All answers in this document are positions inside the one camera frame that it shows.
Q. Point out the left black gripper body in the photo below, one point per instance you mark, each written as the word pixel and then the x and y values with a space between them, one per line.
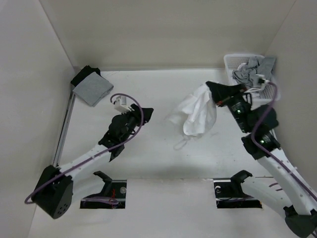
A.
pixel 133 119

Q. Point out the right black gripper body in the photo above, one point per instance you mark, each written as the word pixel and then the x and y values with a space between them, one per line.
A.
pixel 238 107

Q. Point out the white tank top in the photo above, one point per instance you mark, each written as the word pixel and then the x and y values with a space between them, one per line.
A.
pixel 194 116

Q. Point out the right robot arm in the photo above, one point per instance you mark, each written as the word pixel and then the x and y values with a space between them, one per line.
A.
pixel 297 202

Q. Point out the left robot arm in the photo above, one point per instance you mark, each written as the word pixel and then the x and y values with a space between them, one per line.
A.
pixel 82 179

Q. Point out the grey crumpled tank top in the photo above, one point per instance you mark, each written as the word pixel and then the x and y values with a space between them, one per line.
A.
pixel 254 66

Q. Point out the folded grey tank top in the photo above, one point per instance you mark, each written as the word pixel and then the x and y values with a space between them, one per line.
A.
pixel 92 89

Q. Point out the folded black tank top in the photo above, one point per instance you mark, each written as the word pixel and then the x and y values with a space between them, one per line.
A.
pixel 83 73

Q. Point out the white plastic basket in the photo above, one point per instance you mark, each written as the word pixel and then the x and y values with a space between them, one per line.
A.
pixel 236 61

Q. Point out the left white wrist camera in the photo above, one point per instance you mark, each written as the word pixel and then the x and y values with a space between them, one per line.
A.
pixel 120 103

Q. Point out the left metal table rail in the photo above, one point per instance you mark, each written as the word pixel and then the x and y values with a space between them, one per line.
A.
pixel 64 130

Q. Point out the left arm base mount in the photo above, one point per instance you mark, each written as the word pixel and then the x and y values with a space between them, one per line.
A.
pixel 111 196

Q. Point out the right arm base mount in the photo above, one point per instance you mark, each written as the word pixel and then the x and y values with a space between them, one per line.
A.
pixel 229 194

